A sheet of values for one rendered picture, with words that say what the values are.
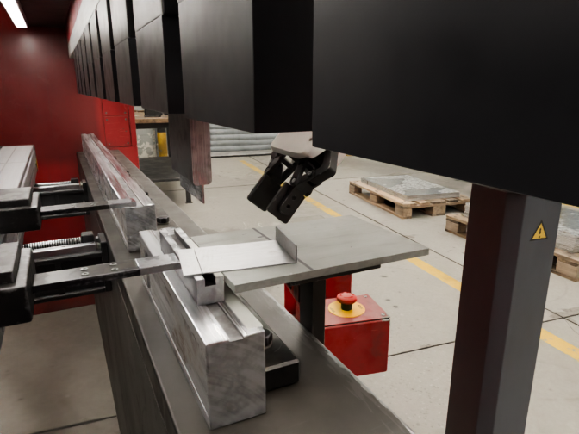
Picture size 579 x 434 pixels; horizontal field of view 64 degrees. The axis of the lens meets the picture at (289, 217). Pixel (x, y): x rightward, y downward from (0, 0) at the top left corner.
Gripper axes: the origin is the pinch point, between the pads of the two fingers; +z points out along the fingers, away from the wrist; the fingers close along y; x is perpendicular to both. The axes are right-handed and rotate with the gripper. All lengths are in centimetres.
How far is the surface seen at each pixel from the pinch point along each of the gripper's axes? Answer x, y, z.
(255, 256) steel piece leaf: 1.7, 1.6, 6.9
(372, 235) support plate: 15.5, 0.6, -4.4
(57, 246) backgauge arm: -7, -60, 33
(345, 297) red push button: 34.1, -18.0, 4.9
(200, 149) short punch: -12.2, 4.1, 0.9
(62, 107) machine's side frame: -18, -216, 10
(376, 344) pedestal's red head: 42.6, -12.8, 8.8
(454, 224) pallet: 267, -224, -96
